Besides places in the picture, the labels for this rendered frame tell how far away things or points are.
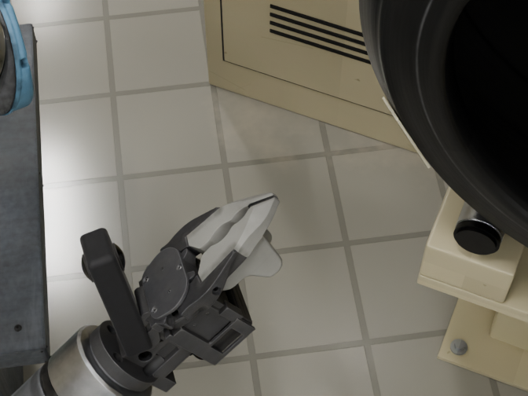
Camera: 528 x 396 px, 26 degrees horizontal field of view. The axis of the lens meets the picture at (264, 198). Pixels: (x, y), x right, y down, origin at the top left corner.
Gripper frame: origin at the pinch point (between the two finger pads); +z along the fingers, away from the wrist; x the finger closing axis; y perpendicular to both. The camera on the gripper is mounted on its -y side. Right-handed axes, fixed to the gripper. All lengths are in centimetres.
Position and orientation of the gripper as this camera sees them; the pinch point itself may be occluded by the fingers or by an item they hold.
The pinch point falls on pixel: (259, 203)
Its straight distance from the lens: 96.4
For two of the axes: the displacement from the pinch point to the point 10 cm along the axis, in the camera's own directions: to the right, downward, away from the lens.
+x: 2.6, 5.9, -7.7
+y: 6.7, 4.7, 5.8
